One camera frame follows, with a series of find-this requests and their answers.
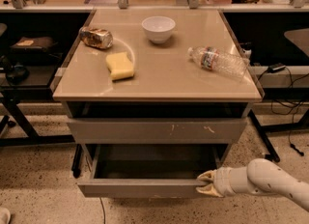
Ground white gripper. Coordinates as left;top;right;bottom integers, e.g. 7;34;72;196
196;167;248;198

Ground grey drawer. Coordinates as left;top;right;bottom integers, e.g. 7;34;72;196
78;144;227;198
68;118;246;144

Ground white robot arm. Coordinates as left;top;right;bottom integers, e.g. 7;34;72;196
196;158;309;211

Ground grey top drawer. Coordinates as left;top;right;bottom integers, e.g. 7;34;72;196
68;118;246;144

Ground grey drawer cabinet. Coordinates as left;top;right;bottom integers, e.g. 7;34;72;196
51;7;265;198

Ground clear plastic water bottle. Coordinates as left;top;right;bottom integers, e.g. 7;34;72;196
187;46;249;79

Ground black power adapter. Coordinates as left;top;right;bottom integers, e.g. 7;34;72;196
267;63;286;73

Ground yellow sponge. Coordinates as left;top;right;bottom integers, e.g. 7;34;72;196
105;52;134;81

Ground white bowl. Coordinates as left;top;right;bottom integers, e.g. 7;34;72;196
142;16;176;43

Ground crushed metallic can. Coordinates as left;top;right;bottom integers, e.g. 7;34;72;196
79;26;113;49

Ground black headphones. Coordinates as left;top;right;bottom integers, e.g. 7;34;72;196
4;65;29;84

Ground black table leg frame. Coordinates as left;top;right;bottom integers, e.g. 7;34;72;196
248;110;280;162

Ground black floor cable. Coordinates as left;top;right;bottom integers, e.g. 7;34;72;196
98;197;108;224

